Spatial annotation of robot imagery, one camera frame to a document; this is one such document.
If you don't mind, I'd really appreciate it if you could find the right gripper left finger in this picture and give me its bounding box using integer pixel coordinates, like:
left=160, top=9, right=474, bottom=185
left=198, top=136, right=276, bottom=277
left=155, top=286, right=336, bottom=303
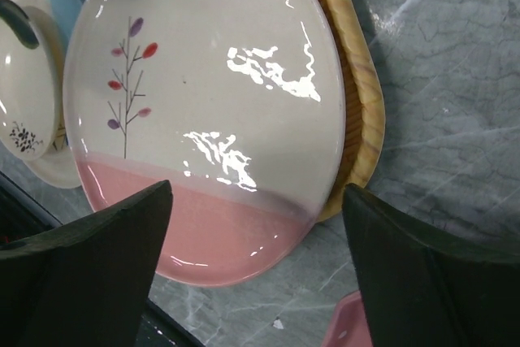
left=0, top=179, right=174, bottom=347

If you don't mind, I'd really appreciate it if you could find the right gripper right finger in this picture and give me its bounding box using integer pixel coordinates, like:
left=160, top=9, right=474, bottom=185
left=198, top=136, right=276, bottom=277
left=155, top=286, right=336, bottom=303
left=342, top=184, right=519, bottom=346

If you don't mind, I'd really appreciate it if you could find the wooden bamboo tray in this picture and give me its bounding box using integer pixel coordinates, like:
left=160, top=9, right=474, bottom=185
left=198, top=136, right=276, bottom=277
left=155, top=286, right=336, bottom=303
left=318, top=0, right=385, bottom=222

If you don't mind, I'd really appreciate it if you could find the beige pink branch plate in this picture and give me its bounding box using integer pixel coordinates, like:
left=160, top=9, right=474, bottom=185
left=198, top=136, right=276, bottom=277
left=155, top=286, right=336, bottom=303
left=63, top=0, right=346, bottom=287

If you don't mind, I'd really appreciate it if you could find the pink scalloped plate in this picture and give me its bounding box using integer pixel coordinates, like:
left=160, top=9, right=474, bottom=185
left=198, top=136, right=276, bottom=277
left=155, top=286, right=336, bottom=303
left=321, top=291, right=373, bottom=347

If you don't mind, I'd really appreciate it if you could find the small beige black-stroke plate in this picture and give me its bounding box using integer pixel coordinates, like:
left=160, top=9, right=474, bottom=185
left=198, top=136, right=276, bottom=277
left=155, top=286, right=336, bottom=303
left=1, top=0, right=59, bottom=161

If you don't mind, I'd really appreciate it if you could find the beige blue large plate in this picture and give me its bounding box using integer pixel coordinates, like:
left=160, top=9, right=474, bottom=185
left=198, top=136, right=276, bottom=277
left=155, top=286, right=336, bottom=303
left=11, top=0, right=84, bottom=189

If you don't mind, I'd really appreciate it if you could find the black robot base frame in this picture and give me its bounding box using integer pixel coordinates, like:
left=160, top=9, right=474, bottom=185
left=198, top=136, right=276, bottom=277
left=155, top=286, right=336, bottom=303
left=0, top=171, right=204, bottom=347

